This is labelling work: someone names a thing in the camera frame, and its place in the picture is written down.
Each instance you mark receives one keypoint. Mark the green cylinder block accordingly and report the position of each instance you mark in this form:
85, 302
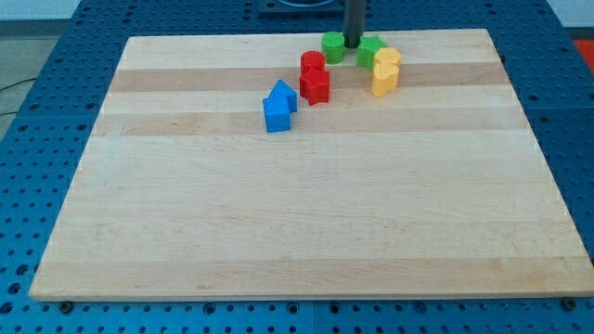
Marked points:
332, 46

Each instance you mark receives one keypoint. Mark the blue cube block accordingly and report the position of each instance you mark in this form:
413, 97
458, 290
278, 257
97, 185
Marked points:
277, 114

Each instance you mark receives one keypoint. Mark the blue triangle block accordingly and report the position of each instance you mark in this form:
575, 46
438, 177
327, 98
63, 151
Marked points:
282, 89

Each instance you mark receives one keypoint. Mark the red star block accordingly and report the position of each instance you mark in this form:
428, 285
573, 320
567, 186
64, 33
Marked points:
314, 86

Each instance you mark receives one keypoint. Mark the red cylinder block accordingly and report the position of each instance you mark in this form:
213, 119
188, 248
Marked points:
312, 60

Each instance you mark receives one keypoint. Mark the yellow heart block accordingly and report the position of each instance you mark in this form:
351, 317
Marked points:
384, 79

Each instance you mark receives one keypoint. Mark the green star block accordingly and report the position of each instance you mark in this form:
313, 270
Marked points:
366, 50

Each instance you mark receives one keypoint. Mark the yellow hexagon block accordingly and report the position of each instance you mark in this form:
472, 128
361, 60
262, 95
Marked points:
388, 55

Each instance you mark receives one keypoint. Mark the light wooden board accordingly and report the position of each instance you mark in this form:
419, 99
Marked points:
438, 190

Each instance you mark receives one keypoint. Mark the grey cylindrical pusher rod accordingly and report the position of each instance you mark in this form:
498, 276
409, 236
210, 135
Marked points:
353, 22

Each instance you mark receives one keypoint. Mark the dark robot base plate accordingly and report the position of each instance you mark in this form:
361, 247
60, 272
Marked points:
266, 7

